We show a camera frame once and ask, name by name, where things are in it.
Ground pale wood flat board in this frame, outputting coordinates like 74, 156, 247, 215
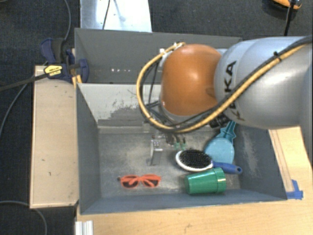
29, 65, 79, 209

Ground green plastic cup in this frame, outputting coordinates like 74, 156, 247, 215
183, 167, 227, 195

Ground orange sunglasses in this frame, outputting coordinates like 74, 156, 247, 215
117, 174, 162, 189

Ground black cylinder on white bracket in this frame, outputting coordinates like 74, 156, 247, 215
209, 114, 228, 129

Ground grey metal bin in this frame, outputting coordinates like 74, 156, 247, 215
73, 27, 288, 215

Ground light blue plastic scoop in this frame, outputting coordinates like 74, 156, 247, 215
203, 120, 237, 165

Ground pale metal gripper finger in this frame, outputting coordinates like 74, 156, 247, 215
149, 140, 164, 166

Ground white hairbrush with blue handle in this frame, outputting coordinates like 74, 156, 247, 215
175, 149, 243, 175

